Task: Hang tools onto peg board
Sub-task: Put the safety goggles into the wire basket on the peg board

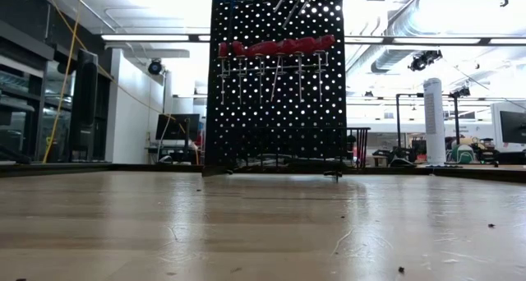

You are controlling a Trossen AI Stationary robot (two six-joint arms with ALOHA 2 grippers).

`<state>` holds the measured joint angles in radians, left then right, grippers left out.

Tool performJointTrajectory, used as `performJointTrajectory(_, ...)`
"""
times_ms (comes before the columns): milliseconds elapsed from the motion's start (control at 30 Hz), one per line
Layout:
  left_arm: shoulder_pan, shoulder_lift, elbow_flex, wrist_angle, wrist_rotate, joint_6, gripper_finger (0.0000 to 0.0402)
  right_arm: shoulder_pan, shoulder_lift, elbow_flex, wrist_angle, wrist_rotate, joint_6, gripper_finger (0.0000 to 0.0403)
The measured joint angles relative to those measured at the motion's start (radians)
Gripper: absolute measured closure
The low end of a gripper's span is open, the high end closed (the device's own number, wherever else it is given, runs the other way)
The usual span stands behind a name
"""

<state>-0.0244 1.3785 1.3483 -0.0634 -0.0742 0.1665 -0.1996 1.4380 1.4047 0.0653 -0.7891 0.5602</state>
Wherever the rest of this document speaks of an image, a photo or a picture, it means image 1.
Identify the black round wall lamp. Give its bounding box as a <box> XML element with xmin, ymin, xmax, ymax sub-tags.
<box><xmin>147</xmin><ymin>58</ymin><xmax>164</xmax><ymax>76</ymax></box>

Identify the black perforated pegboard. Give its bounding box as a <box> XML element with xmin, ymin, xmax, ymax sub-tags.
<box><xmin>204</xmin><ymin>0</ymin><xmax>348</xmax><ymax>176</ymax></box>

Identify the black pole stand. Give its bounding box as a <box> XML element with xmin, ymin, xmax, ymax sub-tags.
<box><xmin>394</xmin><ymin>92</ymin><xmax>425</xmax><ymax>150</ymax></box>

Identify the black ceiling spotlight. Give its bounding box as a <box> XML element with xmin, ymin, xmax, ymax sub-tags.
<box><xmin>408</xmin><ymin>49</ymin><xmax>444</xmax><ymax>72</ymax></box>

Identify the black upright post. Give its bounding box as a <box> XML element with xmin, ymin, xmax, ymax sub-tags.
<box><xmin>68</xmin><ymin>49</ymin><xmax>100</xmax><ymax>163</ymax></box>

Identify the black metal table frame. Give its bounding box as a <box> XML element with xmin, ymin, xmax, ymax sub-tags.
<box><xmin>0</xmin><ymin>161</ymin><xmax>526</xmax><ymax>184</ymax></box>

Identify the green white ball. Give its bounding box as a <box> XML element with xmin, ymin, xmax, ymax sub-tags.
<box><xmin>450</xmin><ymin>144</ymin><xmax>476</xmax><ymax>165</ymax></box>

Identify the white tower fan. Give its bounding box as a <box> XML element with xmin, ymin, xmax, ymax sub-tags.
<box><xmin>422</xmin><ymin>77</ymin><xmax>447</xmax><ymax>166</ymax></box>

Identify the black tripod light stand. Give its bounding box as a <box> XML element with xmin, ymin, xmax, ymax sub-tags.
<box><xmin>449</xmin><ymin>85</ymin><xmax>472</xmax><ymax>147</ymax></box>

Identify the silver ring holder rail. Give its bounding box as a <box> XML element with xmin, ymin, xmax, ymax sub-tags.
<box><xmin>217</xmin><ymin>50</ymin><xmax>330</xmax><ymax>79</ymax></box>

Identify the black monitor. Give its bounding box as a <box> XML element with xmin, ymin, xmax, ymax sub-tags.
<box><xmin>499</xmin><ymin>110</ymin><xmax>526</xmax><ymax>145</ymax></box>
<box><xmin>155</xmin><ymin>113</ymin><xmax>201</xmax><ymax>141</ymax></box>

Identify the dark storage shelf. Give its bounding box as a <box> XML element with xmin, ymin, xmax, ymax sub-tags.
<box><xmin>0</xmin><ymin>0</ymin><xmax>112</xmax><ymax>165</ymax></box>

